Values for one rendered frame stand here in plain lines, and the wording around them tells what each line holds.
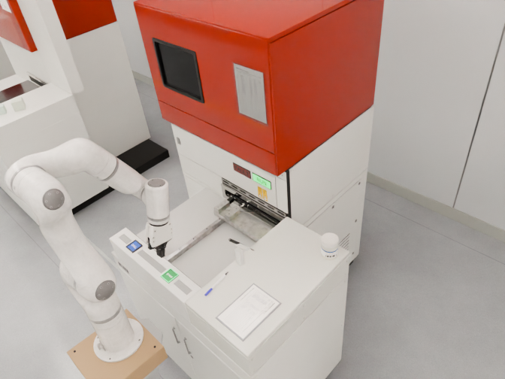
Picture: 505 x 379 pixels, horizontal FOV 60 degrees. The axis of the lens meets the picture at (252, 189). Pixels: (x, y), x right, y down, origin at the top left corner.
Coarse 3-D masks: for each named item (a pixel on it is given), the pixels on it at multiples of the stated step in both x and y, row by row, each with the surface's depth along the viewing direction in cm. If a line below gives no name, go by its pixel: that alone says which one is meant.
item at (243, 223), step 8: (216, 216) 223; (224, 216) 218; (240, 216) 217; (232, 224) 215; (240, 224) 213; (248, 224) 212; (256, 224) 212; (248, 232) 208; (256, 232) 207; (264, 232) 207; (256, 240) 206
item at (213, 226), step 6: (216, 222) 220; (222, 222) 222; (210, 228) 217; (198, 234) 214; (204, 234) 215; (192, 240) 211; (198, 240) 214; (186, 246) 209; (192, 246) 212; (174, 252) 206; (180, 252) 207; (168, 258) 204; (174, 258) 206
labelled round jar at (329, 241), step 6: (324, 234) 178; (330, 234) 178; (324, 240) 176; (330, 240) 176; (336, 240) 175; (324, 246) 176; (330, 246) 174; (336, 246) 175; (324, 252) 178; (330, 252) 176; (336, 252) 178; (324, 258) 180; (330, 258) 179
